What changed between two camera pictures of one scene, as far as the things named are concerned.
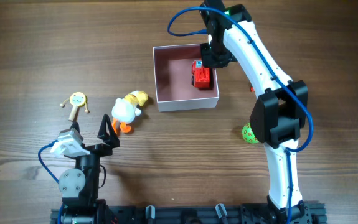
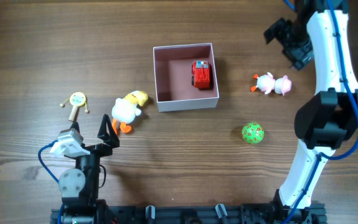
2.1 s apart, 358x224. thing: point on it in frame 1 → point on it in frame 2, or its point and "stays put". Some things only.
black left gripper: (94, 149) stays put
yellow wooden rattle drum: (77, 99) stays put
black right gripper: (215, 58) → (291, 40)
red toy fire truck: (200, 76) stays put
